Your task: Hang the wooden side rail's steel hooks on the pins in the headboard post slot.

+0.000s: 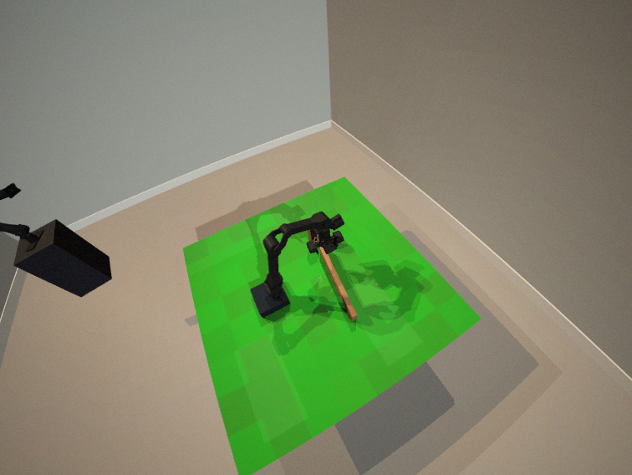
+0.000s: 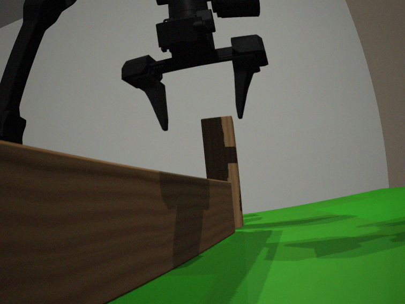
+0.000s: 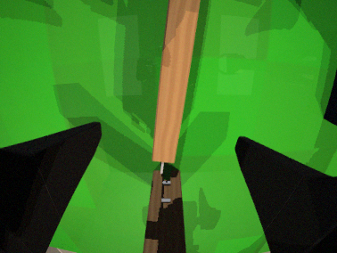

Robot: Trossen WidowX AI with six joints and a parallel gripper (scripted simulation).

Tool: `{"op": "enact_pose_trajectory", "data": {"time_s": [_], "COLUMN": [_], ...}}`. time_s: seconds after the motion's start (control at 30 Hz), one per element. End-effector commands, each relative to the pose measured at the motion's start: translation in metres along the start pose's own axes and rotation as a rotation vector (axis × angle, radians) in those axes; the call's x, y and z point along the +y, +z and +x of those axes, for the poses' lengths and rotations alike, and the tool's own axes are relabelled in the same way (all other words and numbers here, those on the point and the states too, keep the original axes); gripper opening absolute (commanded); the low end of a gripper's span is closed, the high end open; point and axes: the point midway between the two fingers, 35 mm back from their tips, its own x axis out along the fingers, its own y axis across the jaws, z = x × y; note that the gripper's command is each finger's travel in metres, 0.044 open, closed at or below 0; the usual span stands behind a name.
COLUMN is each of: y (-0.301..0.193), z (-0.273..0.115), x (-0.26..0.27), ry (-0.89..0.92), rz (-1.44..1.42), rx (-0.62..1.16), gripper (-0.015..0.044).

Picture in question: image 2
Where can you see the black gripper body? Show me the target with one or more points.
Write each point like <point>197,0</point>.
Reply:
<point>191,54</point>

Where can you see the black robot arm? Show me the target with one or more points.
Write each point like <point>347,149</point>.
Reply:
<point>39,15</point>

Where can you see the brown wooden board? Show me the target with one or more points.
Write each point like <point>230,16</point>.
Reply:
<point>77,230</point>

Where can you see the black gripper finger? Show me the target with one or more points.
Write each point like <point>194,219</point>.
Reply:
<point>244,67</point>
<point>156,92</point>

